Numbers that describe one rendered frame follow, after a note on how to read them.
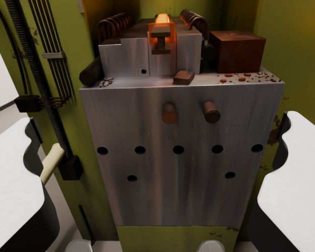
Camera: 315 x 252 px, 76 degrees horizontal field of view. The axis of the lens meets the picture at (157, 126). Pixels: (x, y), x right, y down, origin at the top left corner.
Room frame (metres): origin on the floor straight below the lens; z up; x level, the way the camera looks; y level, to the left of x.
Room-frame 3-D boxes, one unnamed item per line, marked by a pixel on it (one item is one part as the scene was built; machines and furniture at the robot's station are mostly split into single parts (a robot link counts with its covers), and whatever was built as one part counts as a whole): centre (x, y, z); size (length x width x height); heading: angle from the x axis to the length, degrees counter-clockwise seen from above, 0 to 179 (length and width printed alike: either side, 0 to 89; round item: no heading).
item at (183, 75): (0.38, -0.06, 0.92); 0.04 x 0.03 x 0.01; 156
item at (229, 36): (0.46, -0.17, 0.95); 0.12 x 0.09 x 0.07; 177
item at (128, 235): (0.63, -0.06, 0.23); 0.56 x 0.38 x 0.47; 177
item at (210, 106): (0.33, -0.10, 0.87); 0.04 x 0.03 x 0.03; 177
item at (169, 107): (0.33, -0.02, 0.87); 0.04 x 0.03 x 0.03; 177
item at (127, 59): (0.62, 0.00, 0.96); 0.42 x 0.20 x 0.09; 177
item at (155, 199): (0.63, -0.06, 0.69); 0.56 x 0.38 x 0.45; 177
